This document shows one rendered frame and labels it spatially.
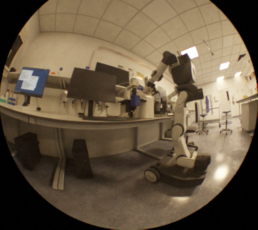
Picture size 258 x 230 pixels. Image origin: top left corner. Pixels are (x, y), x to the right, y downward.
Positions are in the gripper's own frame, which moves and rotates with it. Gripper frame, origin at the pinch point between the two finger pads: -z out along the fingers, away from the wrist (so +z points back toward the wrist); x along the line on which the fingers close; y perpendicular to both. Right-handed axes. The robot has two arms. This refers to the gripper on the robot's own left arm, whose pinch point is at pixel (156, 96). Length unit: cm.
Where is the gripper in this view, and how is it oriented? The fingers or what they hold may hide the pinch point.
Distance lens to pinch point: 109.2
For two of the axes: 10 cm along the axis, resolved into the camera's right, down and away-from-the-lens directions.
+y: -7.3, 0.4, -6.8
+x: -6.0, 4.1, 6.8
